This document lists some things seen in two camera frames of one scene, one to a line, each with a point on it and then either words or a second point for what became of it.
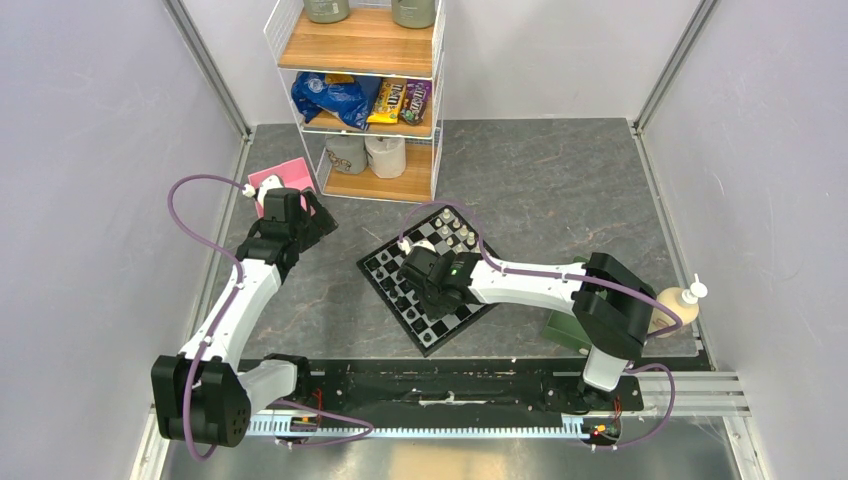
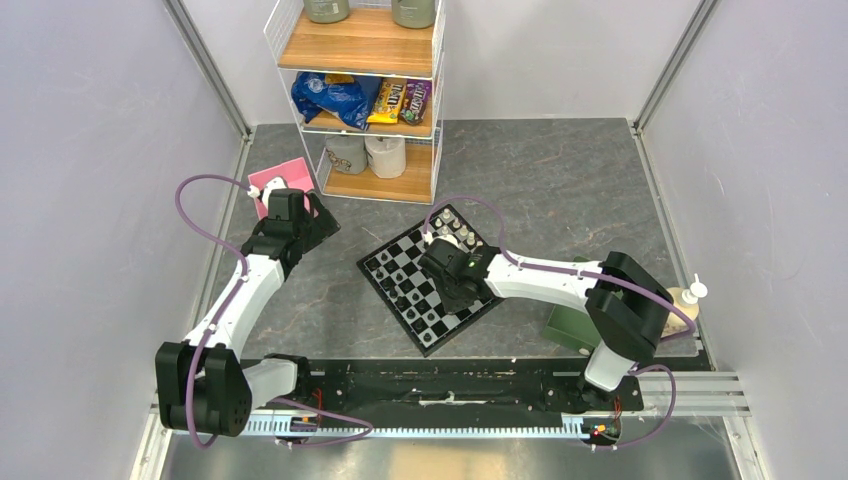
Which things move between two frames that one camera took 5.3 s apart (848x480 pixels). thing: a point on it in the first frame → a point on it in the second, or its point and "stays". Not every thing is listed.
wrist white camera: (405, 246) → (428, 238)
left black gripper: (321, 221) stays
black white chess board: (444, 230) stays
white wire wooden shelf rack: (368, 93) stays
